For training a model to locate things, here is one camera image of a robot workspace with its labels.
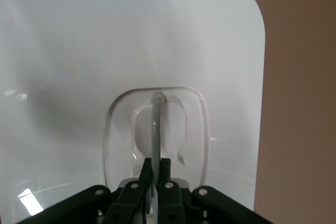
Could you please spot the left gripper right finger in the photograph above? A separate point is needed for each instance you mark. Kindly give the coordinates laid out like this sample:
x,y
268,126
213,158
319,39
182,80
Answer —
x,y
170,203

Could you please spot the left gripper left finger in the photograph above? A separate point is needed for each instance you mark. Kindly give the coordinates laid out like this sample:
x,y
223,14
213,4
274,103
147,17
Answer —
x,y
131,200

